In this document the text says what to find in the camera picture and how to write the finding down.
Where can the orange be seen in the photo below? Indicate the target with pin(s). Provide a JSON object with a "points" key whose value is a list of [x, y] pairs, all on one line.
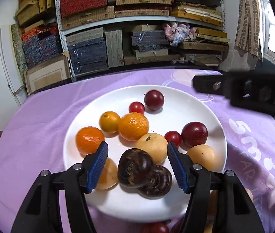
{"points": [[88, 140], [133, 127]]}

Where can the yellow pepino melon with stem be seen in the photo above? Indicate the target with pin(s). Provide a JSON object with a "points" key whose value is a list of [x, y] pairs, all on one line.
{"points": [[152, 148]]}

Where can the stack of blue red boxes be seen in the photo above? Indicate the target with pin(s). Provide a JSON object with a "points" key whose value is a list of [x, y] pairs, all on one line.
{"points": [[40, 51]]}

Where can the white oval plate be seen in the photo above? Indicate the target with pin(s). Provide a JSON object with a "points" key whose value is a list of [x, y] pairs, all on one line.
{"points": [[195, 106]]}

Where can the green marbled board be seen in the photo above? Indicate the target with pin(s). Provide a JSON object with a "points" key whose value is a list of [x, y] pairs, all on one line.
{"points": [[18, 51]]}

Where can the stack of yellow tan boxes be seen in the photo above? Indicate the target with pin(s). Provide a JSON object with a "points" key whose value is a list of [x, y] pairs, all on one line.
{"points": [[30, 12]]}

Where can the round yellow fruit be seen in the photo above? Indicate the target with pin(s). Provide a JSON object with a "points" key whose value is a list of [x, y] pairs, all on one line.
{"points": [[201, 157]]}

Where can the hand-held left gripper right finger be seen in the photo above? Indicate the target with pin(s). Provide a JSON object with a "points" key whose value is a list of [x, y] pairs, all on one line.
{"points": [[178, 170]]}

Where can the brown checked curtain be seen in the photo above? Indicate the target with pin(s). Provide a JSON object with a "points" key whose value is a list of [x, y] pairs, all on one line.
{"points": [[248, 17]]}

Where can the small greenish orange mandarin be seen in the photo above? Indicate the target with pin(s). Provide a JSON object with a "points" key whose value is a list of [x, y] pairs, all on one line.
{"points": [[109, 122]]}

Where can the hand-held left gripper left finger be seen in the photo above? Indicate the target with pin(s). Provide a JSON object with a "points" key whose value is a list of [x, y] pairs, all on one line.
{"points": [[98, 167]]}

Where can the white metal shelf rack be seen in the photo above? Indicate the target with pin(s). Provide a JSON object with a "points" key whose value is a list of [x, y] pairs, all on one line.
{"points": [[60, 21]]}

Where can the stack of woven tan boxes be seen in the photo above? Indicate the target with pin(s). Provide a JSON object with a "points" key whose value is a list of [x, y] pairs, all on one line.
{"points": [[142, 1]]}

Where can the speckled yellow pepino melon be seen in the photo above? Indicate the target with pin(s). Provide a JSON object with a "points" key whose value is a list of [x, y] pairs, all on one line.
{"points": [[109, 174]]}

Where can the stack of dark grey boxes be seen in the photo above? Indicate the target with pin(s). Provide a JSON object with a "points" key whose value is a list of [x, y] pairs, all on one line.
{"points": [[149, 40]]}

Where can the white board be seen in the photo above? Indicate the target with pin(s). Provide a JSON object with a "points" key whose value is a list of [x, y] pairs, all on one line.
{"points": [[6, 65]]}

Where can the upright grey woven boxes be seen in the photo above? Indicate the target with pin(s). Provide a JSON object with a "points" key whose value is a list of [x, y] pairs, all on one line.
{"points": [[114, 48]]}

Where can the pink crumpled cloth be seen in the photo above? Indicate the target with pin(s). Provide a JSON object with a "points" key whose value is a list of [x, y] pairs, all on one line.
{"points": [[178, 32]]}

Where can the purple printed tablecloth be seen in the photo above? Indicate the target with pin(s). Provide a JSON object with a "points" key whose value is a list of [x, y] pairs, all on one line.
{"points": [[42, 126]]}

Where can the stack of dark blue boxes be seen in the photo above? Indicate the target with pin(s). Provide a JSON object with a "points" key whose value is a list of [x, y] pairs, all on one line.
{"points": [[86, 53]]}

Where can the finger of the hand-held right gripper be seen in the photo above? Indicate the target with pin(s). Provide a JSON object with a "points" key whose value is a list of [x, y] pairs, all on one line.
{"points": [[234, 87]]}

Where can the pale yellow fruit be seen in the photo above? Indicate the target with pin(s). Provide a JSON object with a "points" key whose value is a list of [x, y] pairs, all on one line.
{"points": [[212, 206]]}

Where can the dark red plum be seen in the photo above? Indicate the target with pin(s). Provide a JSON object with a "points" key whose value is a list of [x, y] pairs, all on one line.
{"points": [[154, 100], [194, 134]]}

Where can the dark purple water chestnut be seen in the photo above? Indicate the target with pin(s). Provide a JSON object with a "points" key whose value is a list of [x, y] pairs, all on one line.
{"points": [[133, 167], [159, 182]]}

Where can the stack of flat wooden cases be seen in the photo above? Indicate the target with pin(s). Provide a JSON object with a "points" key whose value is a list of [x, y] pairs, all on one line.
{"points": [[200, 46]]}

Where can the cardboard framed picture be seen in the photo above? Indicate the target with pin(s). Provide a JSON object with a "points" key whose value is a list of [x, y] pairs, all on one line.
{"points": [[45, 75]]}

